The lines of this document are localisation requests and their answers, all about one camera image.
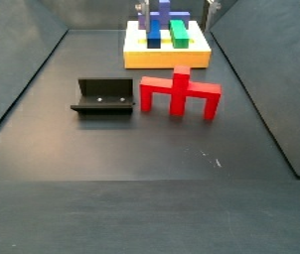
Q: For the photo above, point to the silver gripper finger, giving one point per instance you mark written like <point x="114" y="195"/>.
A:
<point x="213" y="6"/>
<point x="142" y="8"/>

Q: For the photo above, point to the green wooden bar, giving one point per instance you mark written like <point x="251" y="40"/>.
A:
<point x="178" y="33"/>

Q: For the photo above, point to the yellow wooden base board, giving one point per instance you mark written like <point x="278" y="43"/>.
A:
<point x="141" y="57"/>

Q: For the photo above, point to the blue wooden bar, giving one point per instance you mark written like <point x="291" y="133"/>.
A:
<point x="154" y="35"/>

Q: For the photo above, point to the red wooden three-legged block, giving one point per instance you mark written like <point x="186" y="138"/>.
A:
<point x="180" y="88"/>

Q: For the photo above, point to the purple wooden three-legged block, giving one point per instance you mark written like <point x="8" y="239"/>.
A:
<point x="165" y="14"/>

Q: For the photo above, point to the black angled bracket holder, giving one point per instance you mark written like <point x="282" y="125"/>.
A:
<point x="105" y="93"/>

